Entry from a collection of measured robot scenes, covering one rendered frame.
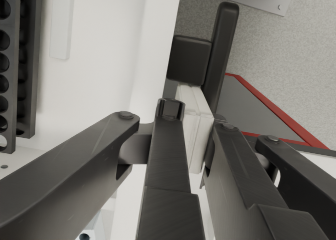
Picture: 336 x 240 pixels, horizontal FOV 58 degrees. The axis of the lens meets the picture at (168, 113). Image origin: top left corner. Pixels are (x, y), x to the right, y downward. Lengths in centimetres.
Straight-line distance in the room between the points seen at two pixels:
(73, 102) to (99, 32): 7
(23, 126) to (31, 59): 6
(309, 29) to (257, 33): 18
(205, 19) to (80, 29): 86
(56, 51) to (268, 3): 93
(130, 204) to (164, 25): 11
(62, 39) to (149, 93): 11
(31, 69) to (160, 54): 12
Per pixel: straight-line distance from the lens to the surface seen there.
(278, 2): 114
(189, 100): 16
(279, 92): 119
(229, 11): 19
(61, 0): 26
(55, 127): 30
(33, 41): 25
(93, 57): 27
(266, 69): 116
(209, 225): 41
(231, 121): 49
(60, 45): 26
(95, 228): 40
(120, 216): 21
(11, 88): 23
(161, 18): 17
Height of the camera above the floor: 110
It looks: 73 degrees down
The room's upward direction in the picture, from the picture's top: 178 degrees counter-clockwise
